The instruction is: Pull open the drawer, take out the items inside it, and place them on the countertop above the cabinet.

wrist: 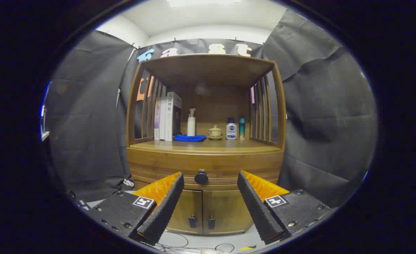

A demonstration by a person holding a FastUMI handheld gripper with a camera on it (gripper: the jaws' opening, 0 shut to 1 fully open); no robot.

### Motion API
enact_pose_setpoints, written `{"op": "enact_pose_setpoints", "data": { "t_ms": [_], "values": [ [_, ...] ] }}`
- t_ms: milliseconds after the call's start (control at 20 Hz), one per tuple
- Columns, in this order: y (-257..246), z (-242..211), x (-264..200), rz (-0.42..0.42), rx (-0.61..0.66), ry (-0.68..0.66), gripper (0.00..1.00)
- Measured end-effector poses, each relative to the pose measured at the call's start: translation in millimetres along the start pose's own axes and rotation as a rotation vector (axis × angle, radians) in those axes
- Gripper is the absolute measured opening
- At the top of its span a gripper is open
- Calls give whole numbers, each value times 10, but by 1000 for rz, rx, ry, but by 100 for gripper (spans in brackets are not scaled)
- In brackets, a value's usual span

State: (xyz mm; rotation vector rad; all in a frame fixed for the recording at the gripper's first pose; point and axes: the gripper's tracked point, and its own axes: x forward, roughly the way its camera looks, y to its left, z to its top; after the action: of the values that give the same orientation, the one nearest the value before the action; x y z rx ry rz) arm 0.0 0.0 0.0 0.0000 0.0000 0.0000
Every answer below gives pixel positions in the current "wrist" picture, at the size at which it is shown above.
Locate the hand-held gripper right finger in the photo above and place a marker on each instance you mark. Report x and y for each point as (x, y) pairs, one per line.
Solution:
(255, 208)

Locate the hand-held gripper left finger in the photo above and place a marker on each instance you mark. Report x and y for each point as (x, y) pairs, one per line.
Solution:
(165, 208)

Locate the black round drawer knob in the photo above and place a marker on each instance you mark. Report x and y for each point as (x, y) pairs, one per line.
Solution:
(201, 176)

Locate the wooden drawer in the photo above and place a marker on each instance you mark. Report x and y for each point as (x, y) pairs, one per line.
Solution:
(222, 164)

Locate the wooden cabinet door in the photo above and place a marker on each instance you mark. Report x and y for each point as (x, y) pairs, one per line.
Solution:
(225, 208)
(188, 206)

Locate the wooden countertop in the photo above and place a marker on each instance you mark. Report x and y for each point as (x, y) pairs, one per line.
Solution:
(229, 145)

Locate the wooden cabinet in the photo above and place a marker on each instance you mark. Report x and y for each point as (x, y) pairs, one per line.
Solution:
(211, 70)

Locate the yellow floor tape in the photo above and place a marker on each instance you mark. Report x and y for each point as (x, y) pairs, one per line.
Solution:
(247, 248)

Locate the blue cloth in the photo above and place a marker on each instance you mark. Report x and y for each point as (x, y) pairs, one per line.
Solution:
(190, 138)

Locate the white lotion bottle blue cap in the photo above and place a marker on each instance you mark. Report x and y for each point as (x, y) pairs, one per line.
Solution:
(231, 132)

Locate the teal bottle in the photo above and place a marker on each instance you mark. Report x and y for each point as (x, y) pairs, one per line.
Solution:
(242, 128)

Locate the black box with stickers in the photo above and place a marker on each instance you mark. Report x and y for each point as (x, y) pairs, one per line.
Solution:
(82, 204)

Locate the white pump bottle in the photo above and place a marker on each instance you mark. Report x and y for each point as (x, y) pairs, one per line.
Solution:
(191, 127)

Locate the cream lidded tea cup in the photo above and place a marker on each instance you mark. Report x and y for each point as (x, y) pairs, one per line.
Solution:
(215, 133)

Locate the plain white book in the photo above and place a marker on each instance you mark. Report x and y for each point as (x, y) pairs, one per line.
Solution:
(162, 120)

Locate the white book with dark cover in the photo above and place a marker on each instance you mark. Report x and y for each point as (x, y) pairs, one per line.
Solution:
(169, 120)

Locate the lilac book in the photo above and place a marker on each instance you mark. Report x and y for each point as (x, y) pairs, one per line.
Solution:
(157, 120)

